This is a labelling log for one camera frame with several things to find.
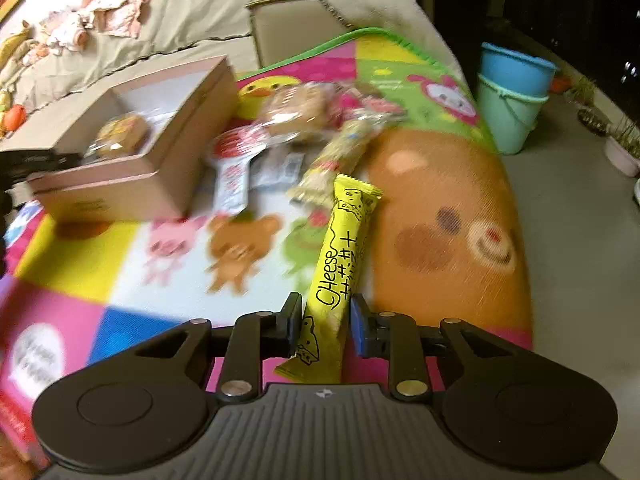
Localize white printed baby clothes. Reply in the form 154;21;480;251
37;7;93;56

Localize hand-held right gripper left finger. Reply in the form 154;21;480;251
132;292;305;405

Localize beige blanket covered sofa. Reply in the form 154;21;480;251
0;0;471;126

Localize grey clear snack packet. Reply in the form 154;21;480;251
250;152;303;191

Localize blue plastic bucket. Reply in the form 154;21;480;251
480;42;558;98

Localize yellow cheese snack stick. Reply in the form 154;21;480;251
274;174;383;381

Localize yellow banana plush toy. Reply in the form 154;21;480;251
0;27;33;73

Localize small peach baby garment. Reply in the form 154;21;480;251
22;37;51;66

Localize red and white round-headed packet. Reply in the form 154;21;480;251
212;127;273;213

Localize pink baby cloth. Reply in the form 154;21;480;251
95;0;171;38

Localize green plastic bucket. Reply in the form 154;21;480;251
475;74;550;156

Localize yellow patterned snack stick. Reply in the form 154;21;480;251
287;115;396;208

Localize orange plush toy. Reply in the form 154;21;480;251
0;105;28;133

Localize pale plant pot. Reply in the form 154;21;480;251
602;135;640;178

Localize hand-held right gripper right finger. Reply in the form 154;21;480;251
350;295;515;402

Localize small wrapped pastry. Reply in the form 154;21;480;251
82;112;151;158

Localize pink and red snack packets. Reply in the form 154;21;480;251
330;82;408;123

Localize pink cardboard box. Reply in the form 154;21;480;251
27;56;240;221

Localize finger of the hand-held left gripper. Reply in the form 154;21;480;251
0;151;83;183

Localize large round bread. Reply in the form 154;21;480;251
255;82;336;141

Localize colourful cartoon play mat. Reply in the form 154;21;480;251
0;27;533;466

